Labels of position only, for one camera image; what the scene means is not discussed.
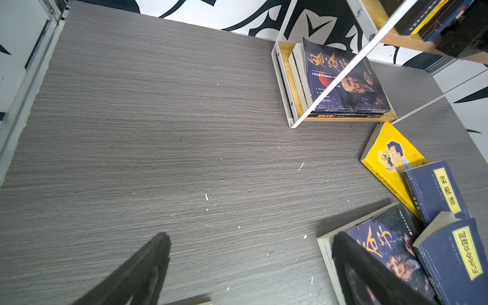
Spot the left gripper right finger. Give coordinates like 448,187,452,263
332,232,432,304

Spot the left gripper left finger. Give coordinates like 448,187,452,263
74,233,171,304

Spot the purple portrait book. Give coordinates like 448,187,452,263
300,36,393,114
317,203,439,304

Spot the blue book yellow label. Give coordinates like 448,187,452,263
419,0,474,42
413,212,487,304
402,160,471,226

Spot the small yellow cartoon book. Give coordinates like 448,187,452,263
360,122,428,217

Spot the black book on lower shelf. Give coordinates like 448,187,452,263
288,42,386,118

